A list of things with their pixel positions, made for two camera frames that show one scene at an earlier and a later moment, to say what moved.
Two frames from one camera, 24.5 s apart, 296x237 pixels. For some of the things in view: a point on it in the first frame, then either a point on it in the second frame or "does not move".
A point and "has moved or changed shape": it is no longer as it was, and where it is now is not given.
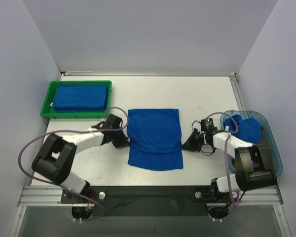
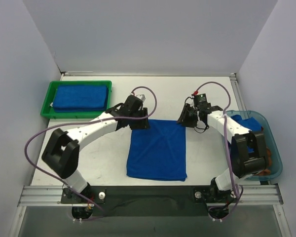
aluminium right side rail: (237, 92) does not move
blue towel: (155, 138) has moved or changed shape
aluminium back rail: (146, 74) does not move
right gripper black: (194, 140) to (187, 116)
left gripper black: (120, 139) to (139, 121)
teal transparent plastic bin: (269, 136) does not move
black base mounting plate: (143, 201) does not move
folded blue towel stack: (80, 98) does not move
